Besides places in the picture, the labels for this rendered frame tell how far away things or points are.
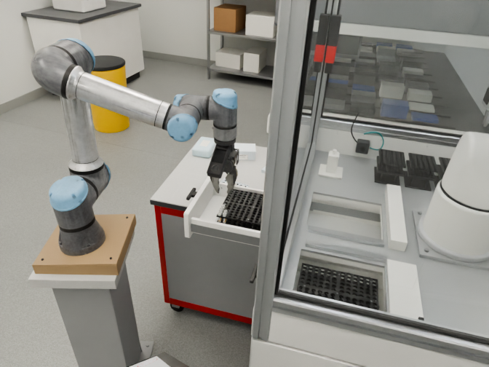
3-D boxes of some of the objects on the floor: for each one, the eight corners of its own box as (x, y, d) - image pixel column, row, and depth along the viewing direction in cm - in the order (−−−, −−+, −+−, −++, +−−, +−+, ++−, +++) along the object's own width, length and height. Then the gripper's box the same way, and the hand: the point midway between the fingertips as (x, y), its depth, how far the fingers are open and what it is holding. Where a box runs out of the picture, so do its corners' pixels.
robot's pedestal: (70, 404, 167) (22, 282, 125) (92, 341, 192) (58, 222, 150) (141, 405, 168) (116, 283, 126) (153, 342, 193) (137, 224, 151)
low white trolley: (163, 314, 207) (149, 199, 165) (203, 239, 258) (201, 136, 216) (269, 342, 196) (284, 226, 154) (289, 258, 246) (305, 153, 204)
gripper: (245, 132, 128) (243, 186, 140) (213, 128, 131) (214, 181, 142) (238, 144, 121) (236, 200, 133) (204, 139, 124) (206, 194, 135)
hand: (223, 191), depth 135 cm, fingers open, 3 cm apart
